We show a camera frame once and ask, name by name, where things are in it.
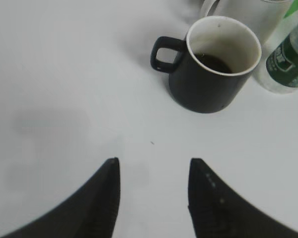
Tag clear water bottle green label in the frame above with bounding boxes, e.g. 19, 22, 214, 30
253, 0, 298, 94

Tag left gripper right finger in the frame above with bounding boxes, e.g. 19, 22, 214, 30
188, 158, 298, 238

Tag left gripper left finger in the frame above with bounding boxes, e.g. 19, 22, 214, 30
6, 157, 121, 238

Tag black mug white interior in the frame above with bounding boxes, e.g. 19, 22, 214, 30
150, 16, 262, 113

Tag white ceramic mug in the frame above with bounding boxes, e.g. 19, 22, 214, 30
200, 0, 293, 44

